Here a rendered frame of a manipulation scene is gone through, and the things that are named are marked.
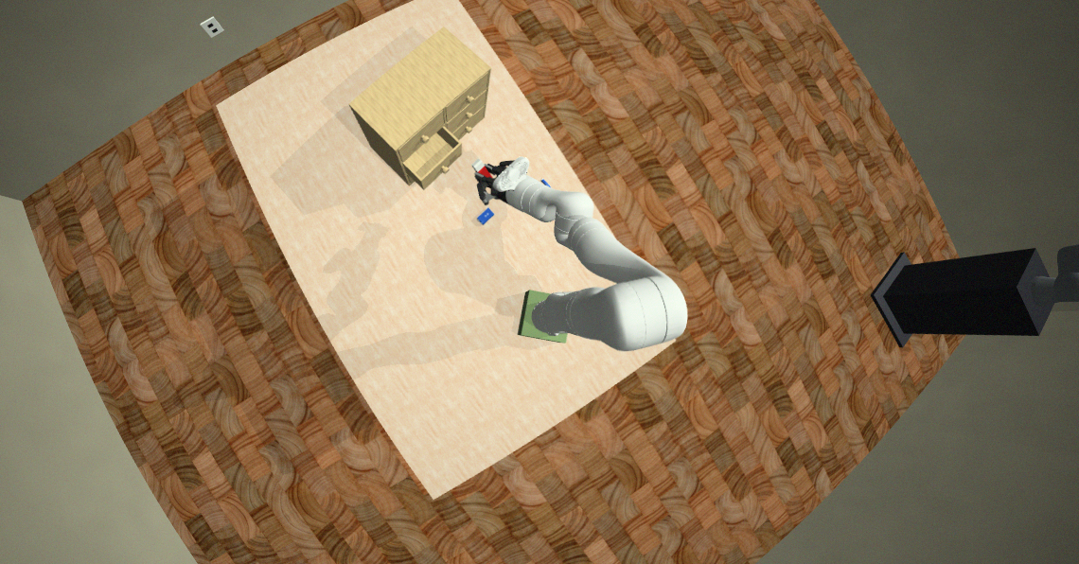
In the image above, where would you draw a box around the light wooden chest of drawers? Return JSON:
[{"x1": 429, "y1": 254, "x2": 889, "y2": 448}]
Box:
[{"x1": 349, "y1": 27, "x2": 491, "y2": 185}]

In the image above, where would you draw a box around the red and white eraser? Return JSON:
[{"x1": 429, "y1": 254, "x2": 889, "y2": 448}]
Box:
[{"x1": 472, "y1": 159, "x2": 492, "y2": 177}]

